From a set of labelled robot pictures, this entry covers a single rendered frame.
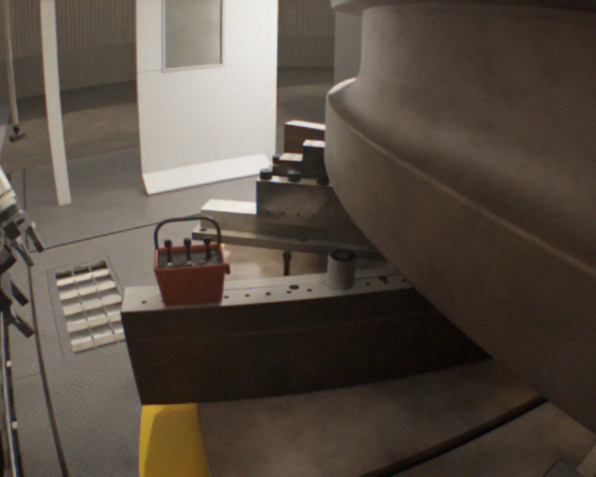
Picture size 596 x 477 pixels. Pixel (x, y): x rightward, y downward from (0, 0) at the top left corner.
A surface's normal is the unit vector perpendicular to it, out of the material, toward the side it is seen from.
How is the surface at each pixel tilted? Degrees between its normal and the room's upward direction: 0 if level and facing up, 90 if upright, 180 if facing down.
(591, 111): 90
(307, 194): 90
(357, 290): 0
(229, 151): 90
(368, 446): 0
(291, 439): 0
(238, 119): 90
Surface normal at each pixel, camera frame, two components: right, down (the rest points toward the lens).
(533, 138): -0.92, 0.04
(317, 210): -0.21, 0.43
